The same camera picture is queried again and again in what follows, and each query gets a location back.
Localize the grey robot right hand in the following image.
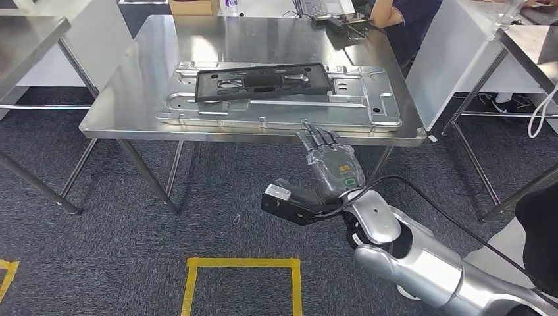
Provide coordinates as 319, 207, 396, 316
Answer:
274, 120, 366, 207

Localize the black plastic panel part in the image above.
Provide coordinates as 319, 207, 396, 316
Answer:
193, 62, 334, 103

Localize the stainless steel workbench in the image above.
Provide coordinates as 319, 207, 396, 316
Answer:
79, 14, 427, 215

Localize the large stamped metal plate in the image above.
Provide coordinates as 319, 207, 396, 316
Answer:
156, 61, 403, 133

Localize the yellow floor tape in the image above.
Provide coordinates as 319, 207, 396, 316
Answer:
180, 257, 303, 316
0, 260, 20, 304

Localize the black remote controller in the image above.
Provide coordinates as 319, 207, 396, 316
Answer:
326, 15, 376, 37

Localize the white table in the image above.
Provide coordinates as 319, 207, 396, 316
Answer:
13, 0, 134, 88
405, 0, 545, 132

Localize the seated person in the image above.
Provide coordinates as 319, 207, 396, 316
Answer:
369, 0, 444, 80

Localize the grey laptop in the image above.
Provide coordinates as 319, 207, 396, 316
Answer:
293, 0, 356, 18

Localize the standing person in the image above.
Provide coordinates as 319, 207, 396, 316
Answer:
464, 183, 558, 302

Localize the brown cardboard box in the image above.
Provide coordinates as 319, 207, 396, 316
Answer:
168, 0, 220, 17

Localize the black cable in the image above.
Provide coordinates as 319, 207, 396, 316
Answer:
311, 174, 558, 306

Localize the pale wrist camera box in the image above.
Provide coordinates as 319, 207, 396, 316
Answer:
266, 184, 292, 201

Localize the black camera bracket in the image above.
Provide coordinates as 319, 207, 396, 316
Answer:
261, 194, 349, 226

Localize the white cable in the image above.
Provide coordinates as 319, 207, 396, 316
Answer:
527, 80, 558, 140

